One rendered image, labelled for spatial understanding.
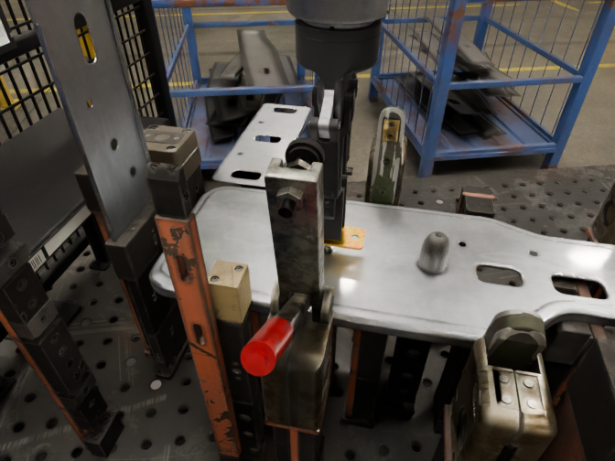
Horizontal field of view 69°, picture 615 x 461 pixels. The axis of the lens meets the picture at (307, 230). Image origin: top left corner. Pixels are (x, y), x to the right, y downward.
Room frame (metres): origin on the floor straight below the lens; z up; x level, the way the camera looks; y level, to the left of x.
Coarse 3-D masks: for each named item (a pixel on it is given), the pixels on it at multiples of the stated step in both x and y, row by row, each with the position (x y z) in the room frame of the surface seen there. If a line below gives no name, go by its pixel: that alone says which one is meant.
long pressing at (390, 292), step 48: (240, 192) 0.54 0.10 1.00; (240, 240) 0.43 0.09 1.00; (384, 240) 0.43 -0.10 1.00; (480, 240) 0.43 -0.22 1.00; (528, 240) 0.43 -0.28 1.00; (576, 240) 0.44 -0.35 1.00; (336, 288) 0.35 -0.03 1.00; (384, 288) 0.35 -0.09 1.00; (432, 288) 0.35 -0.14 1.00; (480, 288) 0.35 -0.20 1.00; (528, 288) 0.35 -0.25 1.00; (432, 336) 0.28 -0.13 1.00; (480, 336) 0.28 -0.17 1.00
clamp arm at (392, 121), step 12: (384, 108) 0.58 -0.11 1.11; (396, 108) 0.56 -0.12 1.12; (384, 120) 0.56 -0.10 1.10; (396, 120) 0.56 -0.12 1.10; (384, 132) 0.55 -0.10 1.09; (396, 132) 0.55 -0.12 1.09; (384, 144) 0.55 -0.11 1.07; (396, 144) 0.55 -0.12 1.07; (384, 156) 0.55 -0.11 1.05; (396, 156) 0.55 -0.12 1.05; (384, 168) 0.55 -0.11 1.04; (396, 168) 0.54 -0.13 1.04; (372, 180) 0.55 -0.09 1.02; (384, 180) 0.54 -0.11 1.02; (396, 180) 0.54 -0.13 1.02; (372, 192) 0.54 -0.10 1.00; (384, 192) 0.53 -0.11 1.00
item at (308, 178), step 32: (288, 160) 0.28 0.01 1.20; (320, 160) 0.28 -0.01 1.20; (288, 192) 0.24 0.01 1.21; (320, 192) 0.25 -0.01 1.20; (288, 224) 0.25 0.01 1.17; (320, 224) 0.26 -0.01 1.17; (288, 256) 0.26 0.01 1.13; (320, 256) 0.26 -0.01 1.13; (288, 288) 0.26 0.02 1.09; (320, 288) 0.26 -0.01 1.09
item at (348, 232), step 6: (342, 228) 0.42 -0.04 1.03; (348, 228) 0.42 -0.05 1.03; (354, 228) 0.42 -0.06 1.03; (360, 228) 0.42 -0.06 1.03; (342, 234) 0.41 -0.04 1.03; (348, 234) 0.41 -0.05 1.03; (354, 234) 0.41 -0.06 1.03; (360, 234) 0.41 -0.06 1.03; (324, 240) 0.40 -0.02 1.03; (330, 240) 0.40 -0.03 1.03; (342, 240) 0.40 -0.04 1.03; (348, 240) 0.40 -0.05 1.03; (354, 240) 0.40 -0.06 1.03; (360, 240) 0.40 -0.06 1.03; (336, 246) 0.39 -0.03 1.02; (342, 246) 0.39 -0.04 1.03; (348, 246) 0.39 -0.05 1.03; (354, 246) 0.39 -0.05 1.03; (360, 246) 0.39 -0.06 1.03
